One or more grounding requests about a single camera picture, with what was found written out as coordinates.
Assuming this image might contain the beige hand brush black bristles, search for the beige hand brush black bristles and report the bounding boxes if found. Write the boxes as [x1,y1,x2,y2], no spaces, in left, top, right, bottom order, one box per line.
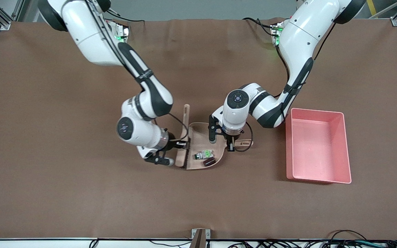
[175,104,191,169]

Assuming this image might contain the beige plastic dustpan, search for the beige plastic dustpan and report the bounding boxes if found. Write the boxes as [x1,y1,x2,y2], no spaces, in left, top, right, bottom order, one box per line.
[186,122,254,171]

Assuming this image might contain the white electronic component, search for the white electronic component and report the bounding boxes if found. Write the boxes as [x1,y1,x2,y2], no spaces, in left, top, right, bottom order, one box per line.
[194,149,213,160]

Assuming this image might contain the pink plastic bin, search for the pink plastic bin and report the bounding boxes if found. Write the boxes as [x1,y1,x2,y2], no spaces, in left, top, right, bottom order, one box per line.
[285,108,352,184]

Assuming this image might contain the brown table mat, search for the brown table mat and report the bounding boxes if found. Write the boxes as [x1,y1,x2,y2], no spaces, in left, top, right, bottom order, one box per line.
[0,18,397,240]

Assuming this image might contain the white table edge strip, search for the white table edge strip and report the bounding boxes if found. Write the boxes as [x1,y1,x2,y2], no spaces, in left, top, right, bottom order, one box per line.
[0,238,397,248]

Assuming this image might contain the left arm black wrist cable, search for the left arm black wrist cable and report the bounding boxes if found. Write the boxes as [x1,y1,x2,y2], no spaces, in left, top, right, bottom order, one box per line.
[231,48,309,152]

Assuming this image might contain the gray metal mount bracket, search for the gray metal mount bracket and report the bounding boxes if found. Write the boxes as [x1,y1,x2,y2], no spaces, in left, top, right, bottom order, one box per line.
[191,228,211,248]

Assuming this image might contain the black cable bundle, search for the black cable bundle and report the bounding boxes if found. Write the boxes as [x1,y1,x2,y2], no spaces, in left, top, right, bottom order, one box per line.
[226,230,397,248]

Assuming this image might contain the left arm base black cable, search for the left arm base black cable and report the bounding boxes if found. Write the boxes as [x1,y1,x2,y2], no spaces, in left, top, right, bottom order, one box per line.
[243,17,275,37]

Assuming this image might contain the arm base black cable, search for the arm base black cable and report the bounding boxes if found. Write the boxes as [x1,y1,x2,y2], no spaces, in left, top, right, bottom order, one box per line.
[105,9,145,23]
[243,17,275,37]

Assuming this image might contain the right arm base black cable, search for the right arm base black cable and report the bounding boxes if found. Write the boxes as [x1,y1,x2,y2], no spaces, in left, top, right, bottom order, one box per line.
[105,9,145,23]

